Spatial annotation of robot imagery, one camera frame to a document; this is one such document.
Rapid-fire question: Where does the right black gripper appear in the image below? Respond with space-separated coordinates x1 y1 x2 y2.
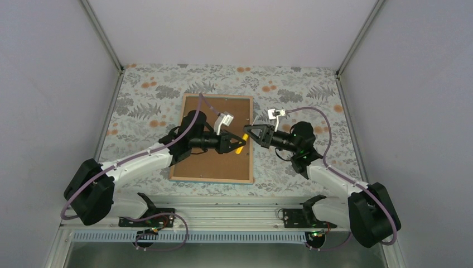
243 125 299 154

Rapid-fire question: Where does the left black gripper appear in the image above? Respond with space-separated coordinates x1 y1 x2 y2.
190 129 245 155

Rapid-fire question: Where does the teal wooden picture frame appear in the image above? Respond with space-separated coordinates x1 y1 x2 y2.
169 94 254 184

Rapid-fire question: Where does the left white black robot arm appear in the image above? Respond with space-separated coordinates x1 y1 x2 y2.
61 110 246 226

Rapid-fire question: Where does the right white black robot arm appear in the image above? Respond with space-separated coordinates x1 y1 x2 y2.
243 122 401 248

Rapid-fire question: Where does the floral patterned table mat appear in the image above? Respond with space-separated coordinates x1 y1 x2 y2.
100 64 361 197

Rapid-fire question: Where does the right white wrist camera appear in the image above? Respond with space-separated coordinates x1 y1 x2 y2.
267 108 286 131

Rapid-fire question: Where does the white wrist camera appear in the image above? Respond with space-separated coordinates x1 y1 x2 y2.
213 112 234 136
267 108 286 131

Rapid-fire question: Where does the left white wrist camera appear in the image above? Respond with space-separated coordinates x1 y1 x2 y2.
213 112 234 136

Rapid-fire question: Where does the brown frame backing board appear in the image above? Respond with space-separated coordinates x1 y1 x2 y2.
170 94 254 184

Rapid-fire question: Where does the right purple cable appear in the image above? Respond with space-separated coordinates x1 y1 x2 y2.
284 107 399 247

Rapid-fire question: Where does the aluminium mounting rail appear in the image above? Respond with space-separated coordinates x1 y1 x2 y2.
59 201 393 233

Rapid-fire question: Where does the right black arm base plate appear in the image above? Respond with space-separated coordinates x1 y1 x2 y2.
276 208 337 229

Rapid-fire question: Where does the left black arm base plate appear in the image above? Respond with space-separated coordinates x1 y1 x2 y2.
118 208 176 229

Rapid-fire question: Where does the grey slotted cable duct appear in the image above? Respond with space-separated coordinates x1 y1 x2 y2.
72 231 315 244

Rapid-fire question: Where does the right aluminium corner post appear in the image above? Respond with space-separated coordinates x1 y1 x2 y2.
336 0 386 79

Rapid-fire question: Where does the aluminium corner post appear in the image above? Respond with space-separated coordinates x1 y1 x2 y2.
336 0 386 79
79 0 124 73

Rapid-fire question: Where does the left aluminium corner post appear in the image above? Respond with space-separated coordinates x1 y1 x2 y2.
79 0 124 73

